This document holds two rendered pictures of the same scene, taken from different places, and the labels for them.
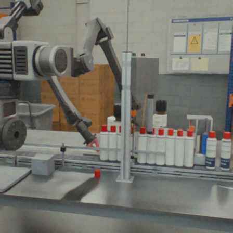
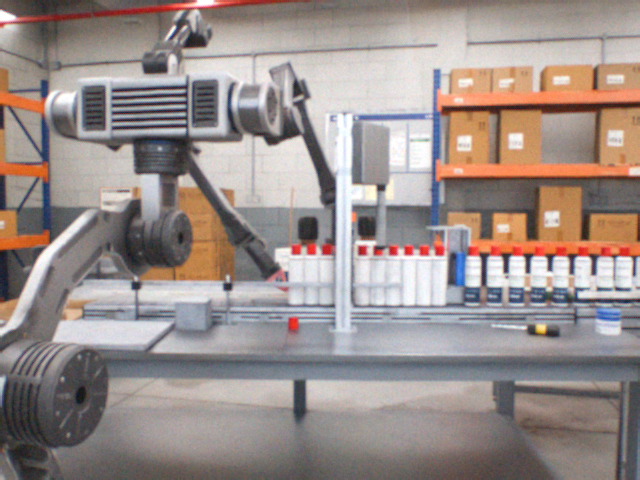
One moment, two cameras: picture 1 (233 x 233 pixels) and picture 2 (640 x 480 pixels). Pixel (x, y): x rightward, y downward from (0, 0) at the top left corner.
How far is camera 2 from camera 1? 47 cm
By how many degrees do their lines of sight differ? 13
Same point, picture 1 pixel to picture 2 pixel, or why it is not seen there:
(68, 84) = not seen: hidden behind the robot
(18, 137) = (183, 243)
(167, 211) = (439, 356)
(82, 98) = not seen: hidden behind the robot
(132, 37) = (262, 145)
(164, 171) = (403, 315)
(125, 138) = (343, 257)
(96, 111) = (207, 270)
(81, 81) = not seen: hidden behind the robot
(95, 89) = (205, 231)
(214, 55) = (402, 175)
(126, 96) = (344, 186)
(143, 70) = (371, 143)
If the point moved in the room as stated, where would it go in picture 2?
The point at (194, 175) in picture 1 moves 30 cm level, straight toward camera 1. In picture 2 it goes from (450, 316) to (469, 337)
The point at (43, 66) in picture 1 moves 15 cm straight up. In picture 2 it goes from (245, 113) to (245, 47)
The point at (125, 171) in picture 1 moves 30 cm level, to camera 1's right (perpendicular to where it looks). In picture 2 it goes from (343, 315) to (433, 312)
